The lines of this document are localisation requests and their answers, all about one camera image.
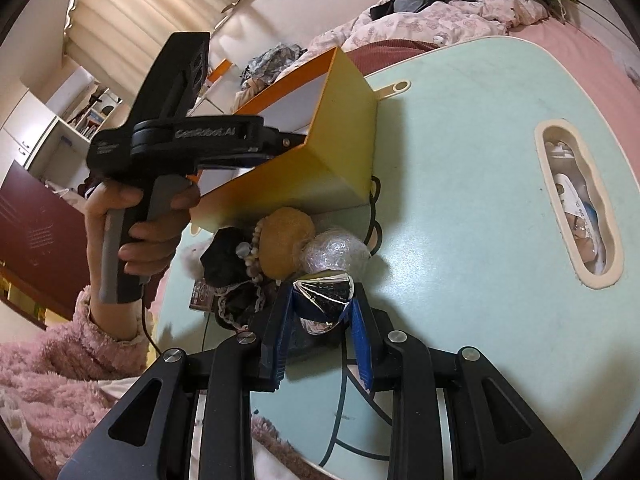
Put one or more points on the white fluffy pompom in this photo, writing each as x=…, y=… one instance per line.
x=192, y=260

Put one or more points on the orange cardboard box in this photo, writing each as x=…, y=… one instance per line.
x=345, y=125

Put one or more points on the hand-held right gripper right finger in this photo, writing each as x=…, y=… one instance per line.
x=360, y=340

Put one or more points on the person's left hand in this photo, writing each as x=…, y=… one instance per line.
x=155, y=232

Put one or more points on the small dark packet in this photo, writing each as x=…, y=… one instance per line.
x=202, y=296

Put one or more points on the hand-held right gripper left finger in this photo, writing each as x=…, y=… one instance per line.
x=282, y=330

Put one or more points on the dark red board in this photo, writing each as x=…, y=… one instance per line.
x=35, y=230

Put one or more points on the person's left forearm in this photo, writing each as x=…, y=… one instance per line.
x=50, y=375

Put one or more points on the black lace-trimmed scrunchie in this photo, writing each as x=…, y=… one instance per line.
x=235, y=305

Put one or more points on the black pouch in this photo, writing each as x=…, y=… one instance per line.
x=222, y=255

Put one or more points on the brown plush ball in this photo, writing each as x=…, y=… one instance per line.
x=285, y=240

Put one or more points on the white cabinet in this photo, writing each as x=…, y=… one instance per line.
x=30, y=120

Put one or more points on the clear plastic wrap ball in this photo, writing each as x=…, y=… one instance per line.
x=330, y=255

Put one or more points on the orange box lid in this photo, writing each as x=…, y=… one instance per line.
x=220, y=71

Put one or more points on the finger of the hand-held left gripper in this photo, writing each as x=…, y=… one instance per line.
x=277, y=142

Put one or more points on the pink floral blanket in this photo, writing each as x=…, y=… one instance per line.
x=450, y=22

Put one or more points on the black and white patterned cloth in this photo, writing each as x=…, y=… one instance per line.
x=272, y=60

